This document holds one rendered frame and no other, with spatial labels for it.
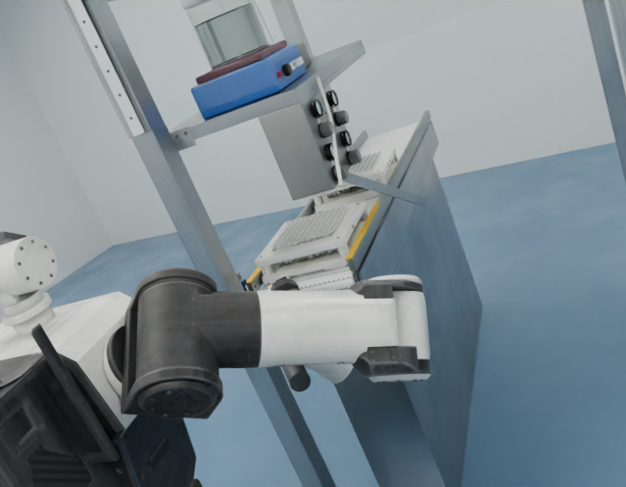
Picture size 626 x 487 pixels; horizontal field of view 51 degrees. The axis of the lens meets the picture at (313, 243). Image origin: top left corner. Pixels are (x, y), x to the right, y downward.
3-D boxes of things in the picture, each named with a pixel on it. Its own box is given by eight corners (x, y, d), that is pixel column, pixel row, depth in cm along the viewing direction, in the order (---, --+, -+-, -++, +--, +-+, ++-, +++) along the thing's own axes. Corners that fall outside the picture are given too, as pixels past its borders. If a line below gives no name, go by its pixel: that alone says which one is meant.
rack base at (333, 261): (294, 243, 187) (291, 236, 186) (373, 222, 177) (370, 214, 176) (264, 285, 165) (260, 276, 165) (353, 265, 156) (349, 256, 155)
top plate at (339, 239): (287, 228, 185) (284, 221, 184) (367, 206, 175) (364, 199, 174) (256, 268, 164) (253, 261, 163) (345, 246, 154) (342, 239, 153)
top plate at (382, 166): (384, 177, 194) (382, 171, 193) (310, 199, 203) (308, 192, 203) (396, 152, 215) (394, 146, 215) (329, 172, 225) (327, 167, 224)
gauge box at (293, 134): (335, 189, 142) (300, 101, 135) (292, 201, 146) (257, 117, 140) (357, 157, 160) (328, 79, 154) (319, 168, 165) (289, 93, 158)
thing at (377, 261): (375, 307, 157) (360, 271, 153) (270, 328, 168) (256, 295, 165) (439, 143, 268) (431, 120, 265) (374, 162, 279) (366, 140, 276)
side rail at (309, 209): (255, 293, 162) (250, 282, 161) (249, 295, 163) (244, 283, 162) (368, 136, 275) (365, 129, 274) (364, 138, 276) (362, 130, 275)
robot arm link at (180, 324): (266, 364, 70) (133, 369, 67) (257, 401, 77) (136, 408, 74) (257, 275, 77) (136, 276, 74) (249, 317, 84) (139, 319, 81)
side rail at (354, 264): (356, 271, 151) (352, 258, 150) (350, 272, 152) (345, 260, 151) (431, 117, 264) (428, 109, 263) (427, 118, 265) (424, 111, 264)
